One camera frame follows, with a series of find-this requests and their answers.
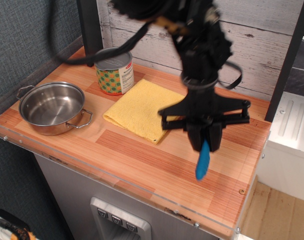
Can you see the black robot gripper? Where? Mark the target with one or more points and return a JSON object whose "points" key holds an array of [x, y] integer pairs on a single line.
{"points": [[202, 108]]}

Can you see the blue handled metal fork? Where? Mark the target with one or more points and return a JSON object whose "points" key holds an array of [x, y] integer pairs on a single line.
{"points": [[203, 161]]}

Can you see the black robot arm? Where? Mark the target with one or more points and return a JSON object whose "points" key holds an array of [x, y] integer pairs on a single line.
{"points": [[203, 49]]}

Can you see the yellow folded cloth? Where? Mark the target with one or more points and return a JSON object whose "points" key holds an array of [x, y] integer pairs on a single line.
{"points": [[137, 110]]}

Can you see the white toy sink drainboard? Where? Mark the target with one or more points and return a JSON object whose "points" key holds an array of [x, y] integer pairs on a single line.
{"points": [[281, 165]]}

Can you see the green orange dotted tin can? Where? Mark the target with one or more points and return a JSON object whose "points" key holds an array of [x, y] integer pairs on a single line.
{"points": [[115, 75]]}

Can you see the clear acrylic table edge guard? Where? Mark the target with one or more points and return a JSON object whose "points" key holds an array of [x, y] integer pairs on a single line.
{"points": [[162, 174]]}

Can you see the grey toy fridge dispenser panel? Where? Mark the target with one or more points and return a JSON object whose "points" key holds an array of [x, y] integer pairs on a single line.
{"points": [[114, 223]]}

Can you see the stainless steel pot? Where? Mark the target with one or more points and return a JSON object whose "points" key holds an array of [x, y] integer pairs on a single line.
{"points": [[53, 108]]}

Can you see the black orange object bottom left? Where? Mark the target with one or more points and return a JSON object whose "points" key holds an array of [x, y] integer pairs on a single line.
{"points": [[13, 228]]}

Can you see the dark right vertical post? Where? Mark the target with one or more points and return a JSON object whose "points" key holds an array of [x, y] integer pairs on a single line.
{"points": [[286, 68]]}

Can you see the dark vertical post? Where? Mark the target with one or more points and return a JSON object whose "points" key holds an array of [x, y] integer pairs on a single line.
{"points": [[90, 26], [286, 68]]}

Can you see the dark left vertical post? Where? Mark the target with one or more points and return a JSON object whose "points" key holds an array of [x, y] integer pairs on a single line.
{"points": [[90, 26]]}

